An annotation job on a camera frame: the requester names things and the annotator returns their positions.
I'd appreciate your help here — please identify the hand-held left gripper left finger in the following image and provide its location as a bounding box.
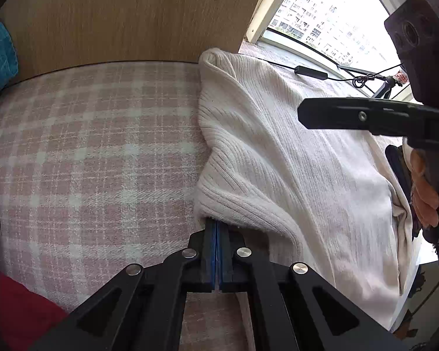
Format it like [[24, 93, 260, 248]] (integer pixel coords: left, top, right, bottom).
[[29, 219, 217, 351]]

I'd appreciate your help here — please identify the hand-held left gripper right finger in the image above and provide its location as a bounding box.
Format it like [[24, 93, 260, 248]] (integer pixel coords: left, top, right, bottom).
[[217, 223, 410, 351]]

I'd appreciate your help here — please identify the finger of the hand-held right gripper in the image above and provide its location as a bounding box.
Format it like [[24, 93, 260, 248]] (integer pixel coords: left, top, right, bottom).
[[297, 97, 427, 137]]

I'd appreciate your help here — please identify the white ribbed knit sweater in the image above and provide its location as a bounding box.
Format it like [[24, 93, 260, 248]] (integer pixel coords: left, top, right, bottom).
[[194, 47, 421, 331]]

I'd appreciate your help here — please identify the person's right hand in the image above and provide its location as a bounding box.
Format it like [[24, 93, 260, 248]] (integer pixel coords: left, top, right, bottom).
[[409, 148, 439, 229]]

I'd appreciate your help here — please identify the black folded garment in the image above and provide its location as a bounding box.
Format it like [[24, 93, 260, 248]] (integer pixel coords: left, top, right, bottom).
[[385, 145, 421, 235]]

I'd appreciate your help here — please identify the pink plaid blanket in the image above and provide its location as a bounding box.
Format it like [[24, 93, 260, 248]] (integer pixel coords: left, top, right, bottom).
[[0, 40, 418, 351]]

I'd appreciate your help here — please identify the dark red garment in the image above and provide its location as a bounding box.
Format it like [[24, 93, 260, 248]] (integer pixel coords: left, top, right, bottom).
[[0, 272, 70, 351]]

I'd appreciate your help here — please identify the grey-brown laminate board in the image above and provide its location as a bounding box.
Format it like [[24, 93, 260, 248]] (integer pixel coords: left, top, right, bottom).
[[0, 0, 271, 79]]

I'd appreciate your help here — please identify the blue garment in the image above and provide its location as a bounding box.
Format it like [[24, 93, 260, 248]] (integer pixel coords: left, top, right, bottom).
[[0, 18, 19, 90]]

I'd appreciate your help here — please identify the black ring light cable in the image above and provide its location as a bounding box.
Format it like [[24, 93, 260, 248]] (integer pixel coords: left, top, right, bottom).
[[258, 56, 403, 89]]

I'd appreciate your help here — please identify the black inline cable controller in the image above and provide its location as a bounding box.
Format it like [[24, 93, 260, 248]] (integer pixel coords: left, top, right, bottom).
[[294, 66, 329, 80]]

